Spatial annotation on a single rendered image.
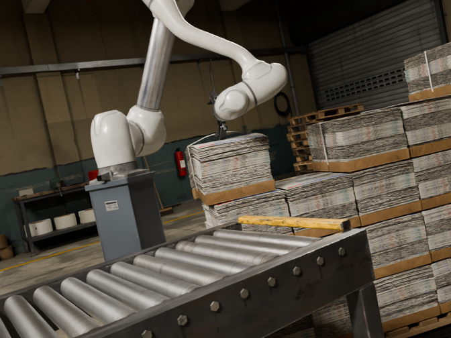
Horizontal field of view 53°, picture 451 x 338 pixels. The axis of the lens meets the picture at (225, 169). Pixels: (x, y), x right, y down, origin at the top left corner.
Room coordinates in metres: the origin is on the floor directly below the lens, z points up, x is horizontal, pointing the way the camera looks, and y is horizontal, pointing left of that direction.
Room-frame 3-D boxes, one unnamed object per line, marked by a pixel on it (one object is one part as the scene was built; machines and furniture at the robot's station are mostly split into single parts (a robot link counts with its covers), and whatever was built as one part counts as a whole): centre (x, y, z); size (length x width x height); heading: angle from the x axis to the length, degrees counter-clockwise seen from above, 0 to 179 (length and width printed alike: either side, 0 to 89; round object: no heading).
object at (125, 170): (1.82, 0.43, 1.03); 0.22 x 0.18 x 0.06; 157
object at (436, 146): (2.12, -0.89, 0.86); 0.38 x 0.29 x 0.04; 13
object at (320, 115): (8.69, -2.05, 0.65); 1.33 x 0.94 x 1.30; 126
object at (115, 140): (1.85, 0.42, 1.17); 0.18 x 0.16 x 0.22; 153
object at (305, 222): (1.22, -0.13, 0.81); 0.43 x 0.03 x 0.02; 32
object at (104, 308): (0.95, 0.33, 0.77); 0.47 x 0.05 x 0.05; 32
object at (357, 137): (2.06, -0.60, 0.95); 0.38 x 0.29 x 0.23; 11
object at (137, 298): (0.98, 0.27, 0.77); 0.47 x 0.05 x 0.05; 32
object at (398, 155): (2.06, -0.60, 0.86); 0.38 x 0.29 x 0.04; 11
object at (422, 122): (2.12, -0.88, 0.95); 0.38 x 0.29 x 0.23; 13
